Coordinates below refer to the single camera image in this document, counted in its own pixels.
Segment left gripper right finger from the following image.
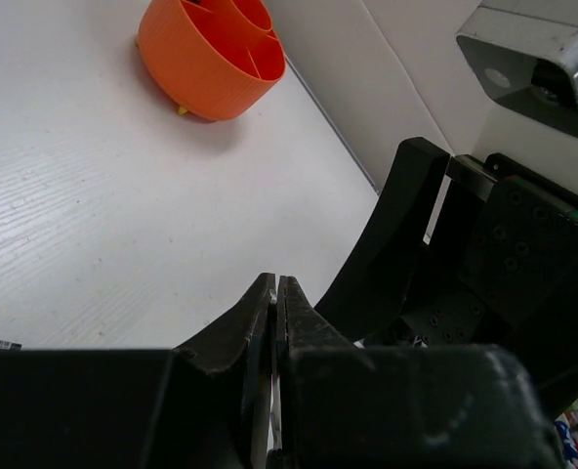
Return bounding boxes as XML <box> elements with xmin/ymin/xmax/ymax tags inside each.
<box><xmin>274</xmin><ymin>277</ymin><xmax>367</xmax><ymax>468</ymax></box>

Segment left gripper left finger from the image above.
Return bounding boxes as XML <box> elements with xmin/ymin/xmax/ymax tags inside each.
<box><xmin>174</xmin><ymin>273</ymin><xmax>275</xmax><ymax>468</ymax></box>

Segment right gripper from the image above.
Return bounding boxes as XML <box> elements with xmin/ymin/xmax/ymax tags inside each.
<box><xmin>315</xmin><ymin>137</ymin><xmax>578</xmax><ymax>415</ymax></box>

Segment white pen red cap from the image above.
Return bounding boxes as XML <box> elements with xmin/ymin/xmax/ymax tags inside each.
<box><xmin>269</xmin><ymin>285</ymin><xmax>287</xmax><ymax>452</ymax></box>

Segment orange round organizer container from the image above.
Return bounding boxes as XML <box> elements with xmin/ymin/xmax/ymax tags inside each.
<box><xmin>137</xmin><ymin>0</ymin><xmax>286</xmax><ymax>121</ymax></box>

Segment aluminium rail right side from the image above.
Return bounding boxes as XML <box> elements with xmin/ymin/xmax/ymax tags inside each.
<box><xmin>286</xmin><ymin>63</ymin><xmax>383</xmax><ymax>194</ymax></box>

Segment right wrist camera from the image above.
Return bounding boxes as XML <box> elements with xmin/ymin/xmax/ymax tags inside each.
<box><xmin>456</xmin><ymin>1</ymin><xmax>578</xmax><ymax>138</ymax></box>

